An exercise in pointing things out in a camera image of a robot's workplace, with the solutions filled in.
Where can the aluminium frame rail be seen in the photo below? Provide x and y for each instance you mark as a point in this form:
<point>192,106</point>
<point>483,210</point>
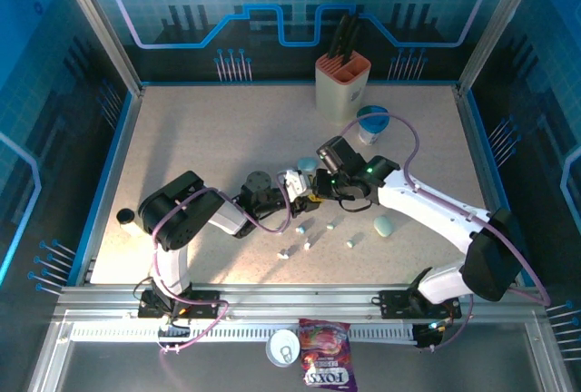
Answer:
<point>295,296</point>

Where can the white earbud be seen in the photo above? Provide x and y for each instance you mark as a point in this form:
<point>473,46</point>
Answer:
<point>283,254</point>
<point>307,245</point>

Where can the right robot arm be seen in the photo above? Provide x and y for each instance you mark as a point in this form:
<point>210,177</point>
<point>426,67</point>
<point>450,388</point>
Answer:
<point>431,206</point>

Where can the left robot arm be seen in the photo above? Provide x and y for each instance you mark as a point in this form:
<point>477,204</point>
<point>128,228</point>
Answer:
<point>181,210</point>

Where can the cream knife block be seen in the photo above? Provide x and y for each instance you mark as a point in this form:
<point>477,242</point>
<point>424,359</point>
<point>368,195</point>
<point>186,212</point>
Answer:
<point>340,92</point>

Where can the blue earbud charging case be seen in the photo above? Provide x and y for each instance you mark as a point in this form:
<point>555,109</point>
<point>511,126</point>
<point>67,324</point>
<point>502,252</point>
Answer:
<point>307,165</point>

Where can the pale mint earbud charging case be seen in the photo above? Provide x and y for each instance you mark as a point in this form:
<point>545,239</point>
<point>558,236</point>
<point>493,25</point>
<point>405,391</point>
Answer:
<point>383,227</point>

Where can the purple snack bag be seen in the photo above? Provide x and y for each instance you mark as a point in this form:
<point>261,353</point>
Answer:
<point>327,355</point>

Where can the white can with pull tab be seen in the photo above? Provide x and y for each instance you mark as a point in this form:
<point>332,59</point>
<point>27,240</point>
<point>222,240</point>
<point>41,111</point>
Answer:
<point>282,349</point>

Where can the yogurt cup with blue lid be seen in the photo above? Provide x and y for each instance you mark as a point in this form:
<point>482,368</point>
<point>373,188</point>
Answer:
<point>370,131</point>

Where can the blue earbud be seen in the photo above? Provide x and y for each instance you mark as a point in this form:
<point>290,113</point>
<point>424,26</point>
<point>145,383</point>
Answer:
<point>300,229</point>

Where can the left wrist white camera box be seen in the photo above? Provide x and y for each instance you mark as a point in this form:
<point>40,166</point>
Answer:
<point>297,183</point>

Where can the aluminium frame post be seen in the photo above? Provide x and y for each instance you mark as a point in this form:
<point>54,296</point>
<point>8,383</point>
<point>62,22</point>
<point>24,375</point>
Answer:
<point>499,24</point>
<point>95,24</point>

